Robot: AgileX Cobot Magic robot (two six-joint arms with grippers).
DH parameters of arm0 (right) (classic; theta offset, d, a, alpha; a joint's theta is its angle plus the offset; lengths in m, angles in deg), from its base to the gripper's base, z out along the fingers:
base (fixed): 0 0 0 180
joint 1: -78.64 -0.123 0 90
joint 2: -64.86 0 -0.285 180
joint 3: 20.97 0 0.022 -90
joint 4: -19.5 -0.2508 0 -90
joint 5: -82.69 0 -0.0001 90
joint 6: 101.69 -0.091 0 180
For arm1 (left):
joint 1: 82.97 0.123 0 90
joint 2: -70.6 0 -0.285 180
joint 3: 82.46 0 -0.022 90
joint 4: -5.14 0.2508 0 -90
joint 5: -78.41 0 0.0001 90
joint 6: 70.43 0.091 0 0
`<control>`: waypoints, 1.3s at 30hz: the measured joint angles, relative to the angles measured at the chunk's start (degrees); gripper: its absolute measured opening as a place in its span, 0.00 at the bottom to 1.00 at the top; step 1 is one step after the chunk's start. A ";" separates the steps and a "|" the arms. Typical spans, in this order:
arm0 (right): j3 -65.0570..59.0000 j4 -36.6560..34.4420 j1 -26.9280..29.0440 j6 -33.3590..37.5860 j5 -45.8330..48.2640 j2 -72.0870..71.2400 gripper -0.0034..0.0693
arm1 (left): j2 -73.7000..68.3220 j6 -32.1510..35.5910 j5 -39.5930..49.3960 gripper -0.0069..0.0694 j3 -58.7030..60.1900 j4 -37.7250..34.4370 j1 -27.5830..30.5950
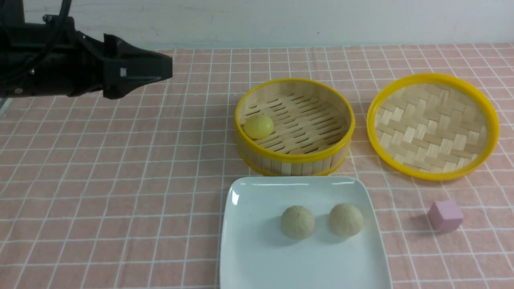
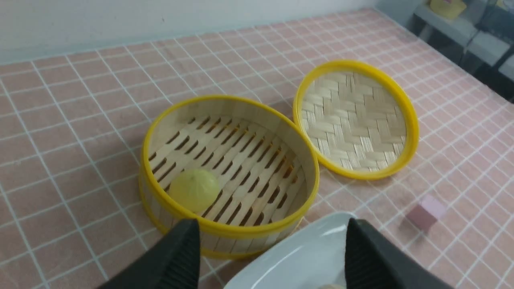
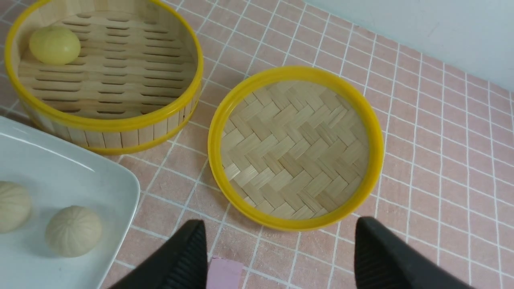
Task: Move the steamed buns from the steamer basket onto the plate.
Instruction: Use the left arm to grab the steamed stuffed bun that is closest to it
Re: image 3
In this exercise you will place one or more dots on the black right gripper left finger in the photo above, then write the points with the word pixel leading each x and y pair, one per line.
pixel 180 263

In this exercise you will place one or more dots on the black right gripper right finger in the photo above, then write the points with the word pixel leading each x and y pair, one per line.
pixel 383 261

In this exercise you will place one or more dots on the white steamed bun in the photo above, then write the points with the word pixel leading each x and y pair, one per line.
pixel 15 206
pixel 73 231

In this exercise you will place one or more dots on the white steamed bun front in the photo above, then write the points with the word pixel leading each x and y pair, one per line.
pixel 15 206

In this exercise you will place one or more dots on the yellow steamed bun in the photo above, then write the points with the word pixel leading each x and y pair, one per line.
pixel 54 45

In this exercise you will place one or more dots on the white square plate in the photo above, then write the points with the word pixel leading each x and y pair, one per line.
pixel 59 174

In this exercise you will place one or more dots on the pink cube block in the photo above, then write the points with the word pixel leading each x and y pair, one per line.
pixel 224 273

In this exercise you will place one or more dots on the pink checkered tablecloth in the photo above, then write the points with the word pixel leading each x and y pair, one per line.
pixel 447 182

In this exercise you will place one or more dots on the woven bamboo steamer lid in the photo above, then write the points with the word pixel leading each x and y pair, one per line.
pixel 295 148

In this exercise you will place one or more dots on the bamboo steamer basket yellow rim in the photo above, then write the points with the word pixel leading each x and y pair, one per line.
pixel 135 84

